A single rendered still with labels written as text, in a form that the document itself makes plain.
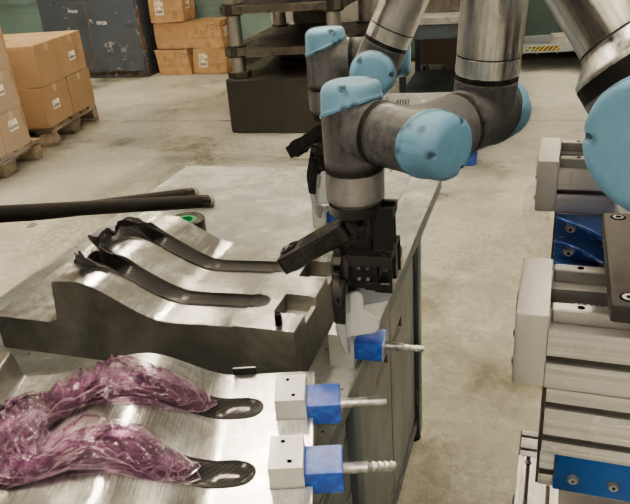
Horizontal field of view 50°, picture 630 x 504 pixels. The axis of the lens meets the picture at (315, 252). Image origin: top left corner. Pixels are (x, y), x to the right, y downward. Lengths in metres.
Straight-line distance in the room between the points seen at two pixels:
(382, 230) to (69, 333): 0.51
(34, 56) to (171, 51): 2.65
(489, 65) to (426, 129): 0.13
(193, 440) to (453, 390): 1.55
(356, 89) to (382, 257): 0.21
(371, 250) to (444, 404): 1.36
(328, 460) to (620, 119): 0.43
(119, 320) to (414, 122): 0.52
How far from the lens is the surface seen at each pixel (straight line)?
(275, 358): 0.94
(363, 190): 0.84
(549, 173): 1.20
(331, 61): 1.28
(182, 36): 7.79
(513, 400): 2.24
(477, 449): 2.06
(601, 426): 0.81
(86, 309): 1.05
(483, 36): 0.82
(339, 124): 0.81
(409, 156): 0.74
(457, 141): 0.75
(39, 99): 5.55
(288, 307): 1.00
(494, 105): 0.84
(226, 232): 1.45
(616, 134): 0.56
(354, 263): 0.88
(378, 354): 0.96
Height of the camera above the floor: 1.37
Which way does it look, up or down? 26 degrees down
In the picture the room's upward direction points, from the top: 5 degrees counter-clockwise
